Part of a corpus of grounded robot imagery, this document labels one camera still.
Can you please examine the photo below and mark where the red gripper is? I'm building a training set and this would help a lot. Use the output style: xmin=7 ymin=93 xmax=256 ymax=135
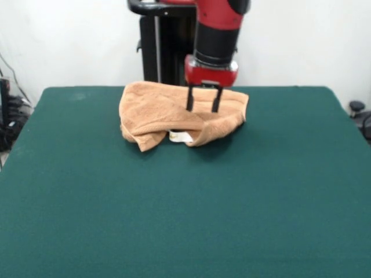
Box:
xmin=184 ymin=54 xmax=239 ymax=114

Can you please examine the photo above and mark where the tan terry towel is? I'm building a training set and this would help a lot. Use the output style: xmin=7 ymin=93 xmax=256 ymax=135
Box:
xmin=119 ymin=81 xmax=249 ymax=153

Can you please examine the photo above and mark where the dark green table cloth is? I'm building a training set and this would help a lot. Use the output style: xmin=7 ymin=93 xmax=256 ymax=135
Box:
xmin=0 ymin=85 xmax=371 ymax=278

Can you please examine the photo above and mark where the black office chair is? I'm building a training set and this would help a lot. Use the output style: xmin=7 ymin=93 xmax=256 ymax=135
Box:
xmin=349 ymin=100 xmax=371 ymax=145

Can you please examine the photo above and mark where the black equipment box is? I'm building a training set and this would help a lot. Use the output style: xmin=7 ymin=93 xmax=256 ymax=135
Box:
xmin=0 ymin=77 xmax=12 ymax=128

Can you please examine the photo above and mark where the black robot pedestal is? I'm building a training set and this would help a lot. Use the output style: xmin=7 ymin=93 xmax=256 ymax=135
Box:
xmin=126 ymin=0 xmax=241 ymax=87

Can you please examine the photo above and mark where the black cable bundle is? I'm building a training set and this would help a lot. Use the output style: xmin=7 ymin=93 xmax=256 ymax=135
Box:
xmin=0 ymin=97 xmax=33 ymax=152

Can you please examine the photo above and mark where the grey cable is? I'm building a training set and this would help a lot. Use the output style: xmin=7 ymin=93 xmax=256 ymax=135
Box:
xmin=0 ymin=53 xmax=31 ymax=104

